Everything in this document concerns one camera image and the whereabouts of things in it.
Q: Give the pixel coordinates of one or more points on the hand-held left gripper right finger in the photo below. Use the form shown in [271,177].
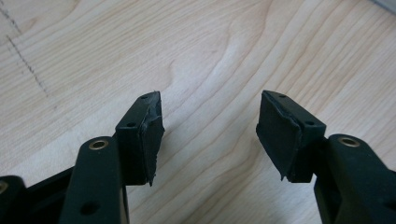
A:
[289,137]

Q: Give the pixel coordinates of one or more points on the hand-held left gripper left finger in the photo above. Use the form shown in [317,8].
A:
[137,146]

